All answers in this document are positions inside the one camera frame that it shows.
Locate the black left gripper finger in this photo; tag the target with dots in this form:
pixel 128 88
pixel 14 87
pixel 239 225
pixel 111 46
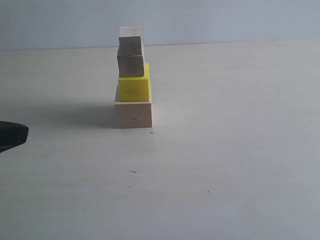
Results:
pixel 12 135

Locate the large plain wooden cube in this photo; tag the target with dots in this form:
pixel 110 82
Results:
pixel 131 115

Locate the yellow wooden cube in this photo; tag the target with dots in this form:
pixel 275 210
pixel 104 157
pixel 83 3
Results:
pixel 136 89

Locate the medium plain wooden cube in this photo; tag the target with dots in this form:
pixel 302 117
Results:
pixel 131 65

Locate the small plain wooden cube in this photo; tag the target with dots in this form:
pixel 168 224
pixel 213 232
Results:
pixel 130 40

